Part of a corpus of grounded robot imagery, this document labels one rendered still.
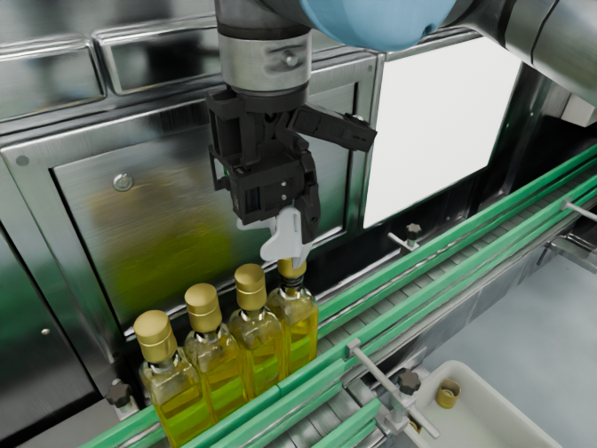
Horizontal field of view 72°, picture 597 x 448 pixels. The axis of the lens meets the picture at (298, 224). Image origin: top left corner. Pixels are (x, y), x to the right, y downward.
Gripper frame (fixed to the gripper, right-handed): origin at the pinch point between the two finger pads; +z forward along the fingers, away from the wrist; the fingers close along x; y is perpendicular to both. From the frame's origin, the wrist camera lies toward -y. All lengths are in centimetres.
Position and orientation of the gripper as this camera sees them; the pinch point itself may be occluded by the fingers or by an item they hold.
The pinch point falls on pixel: (291, 246)
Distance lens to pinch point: 48.6
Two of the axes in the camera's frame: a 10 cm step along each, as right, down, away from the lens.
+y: -8.5, 3.3, -4.1
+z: 0.0, 7.8, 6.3
